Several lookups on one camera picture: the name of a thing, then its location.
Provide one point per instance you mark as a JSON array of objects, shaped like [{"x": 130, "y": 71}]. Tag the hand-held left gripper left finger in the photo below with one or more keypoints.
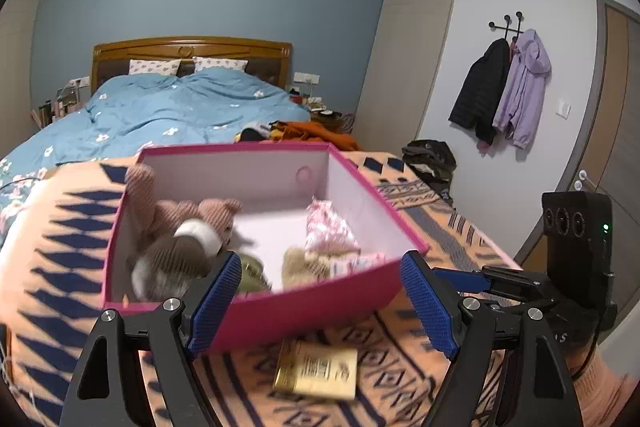
[{"x": 217, "y": 302}]

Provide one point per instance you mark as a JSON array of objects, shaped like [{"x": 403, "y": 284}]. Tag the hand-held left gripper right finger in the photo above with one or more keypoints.
[{"x": 427, "y": 302}]

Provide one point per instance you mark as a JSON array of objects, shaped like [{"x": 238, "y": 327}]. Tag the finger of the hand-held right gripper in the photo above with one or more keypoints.
[
  {"x": 460, "y": 281},
  {"x": 515, "y": 286}
]

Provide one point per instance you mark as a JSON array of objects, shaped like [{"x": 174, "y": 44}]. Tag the green crocodile plush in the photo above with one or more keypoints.
[{"x": 252, "y": 274}]

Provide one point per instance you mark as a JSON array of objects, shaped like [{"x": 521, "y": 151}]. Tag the brown and white plush toy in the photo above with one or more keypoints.
[{"x": 175, "y": 254}]

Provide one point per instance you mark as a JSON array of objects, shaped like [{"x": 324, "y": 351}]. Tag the beige plush toy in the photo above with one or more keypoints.
[{"x": 305, "y": 264}]

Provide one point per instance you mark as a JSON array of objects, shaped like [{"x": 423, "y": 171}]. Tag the pink teddy bear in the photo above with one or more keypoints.
[{"x": 170, "y": 217}]

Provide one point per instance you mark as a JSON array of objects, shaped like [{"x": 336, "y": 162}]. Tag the gold packet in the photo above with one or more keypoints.
[{"x": 315, "y": 372}]

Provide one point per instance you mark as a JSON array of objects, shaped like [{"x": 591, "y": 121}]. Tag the pink and white cloth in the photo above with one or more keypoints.
[{"x": 327, "y": 227}]

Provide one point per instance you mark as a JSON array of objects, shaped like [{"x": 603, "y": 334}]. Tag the pink cardboard box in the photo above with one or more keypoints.
[{"x": 270, "y": 179}]

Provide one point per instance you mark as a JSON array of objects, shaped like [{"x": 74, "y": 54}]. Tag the person's right forearm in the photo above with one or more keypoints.
[{"x": 605, "y": 387}]

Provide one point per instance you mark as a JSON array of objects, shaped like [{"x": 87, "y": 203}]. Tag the dark clothes pile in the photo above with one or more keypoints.
[{"x": 432, "y": 162}]

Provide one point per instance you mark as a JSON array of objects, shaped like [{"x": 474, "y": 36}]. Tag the wooden door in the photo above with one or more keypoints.
[{"x": 615, "y": 107}]

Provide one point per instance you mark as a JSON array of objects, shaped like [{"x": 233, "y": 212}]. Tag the purple jacket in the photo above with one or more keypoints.
[{"x": 522, "y": 97}]

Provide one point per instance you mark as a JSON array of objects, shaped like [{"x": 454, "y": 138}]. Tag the orange patterned blanket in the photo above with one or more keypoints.
[{"x": 65, "y": 227}]

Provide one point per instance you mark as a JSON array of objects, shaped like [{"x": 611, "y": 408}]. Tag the black clothing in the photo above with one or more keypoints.
[{"x": 250, "y": 134}]

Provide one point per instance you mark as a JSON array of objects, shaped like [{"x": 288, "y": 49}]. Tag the black jacket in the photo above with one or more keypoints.
[{"x": 480, "y": 92}]

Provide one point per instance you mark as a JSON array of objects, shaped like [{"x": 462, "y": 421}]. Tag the orange cloth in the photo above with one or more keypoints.
[{"x": 320, "y": 134}]

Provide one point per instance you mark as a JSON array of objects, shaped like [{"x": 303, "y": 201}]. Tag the blue floral duvet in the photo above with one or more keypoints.
[{"x": 165, "y": 107}]

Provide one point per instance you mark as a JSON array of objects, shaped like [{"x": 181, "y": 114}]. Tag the wooden nightstand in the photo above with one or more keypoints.
[{"x": 335, "y": 122}]

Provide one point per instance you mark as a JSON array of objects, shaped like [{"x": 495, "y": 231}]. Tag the black coat hook rack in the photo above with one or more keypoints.
[{"x": 506, "y": 23}]

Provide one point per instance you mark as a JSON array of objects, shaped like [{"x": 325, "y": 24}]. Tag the white floral pillow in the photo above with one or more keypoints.
[
  {"x": 220, "y": 64},
  {"x": 155, "y": 67}
]

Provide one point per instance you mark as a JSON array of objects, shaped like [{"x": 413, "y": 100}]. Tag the cluttered bedside table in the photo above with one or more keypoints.
[{"x": 60, "y": 107}]

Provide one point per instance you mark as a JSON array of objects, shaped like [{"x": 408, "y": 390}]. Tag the wooden headboard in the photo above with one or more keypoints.
[{"x": 190, "y": 47}]

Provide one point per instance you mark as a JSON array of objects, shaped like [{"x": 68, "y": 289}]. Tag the white light switch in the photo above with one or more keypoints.
[{"x": 563, "y": 109}]

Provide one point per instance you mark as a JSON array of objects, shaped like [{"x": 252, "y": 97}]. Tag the white wall socket plate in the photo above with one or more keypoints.
[
  {"x": 307, "y": 78},
  {"x": 78, "y": 82}
]

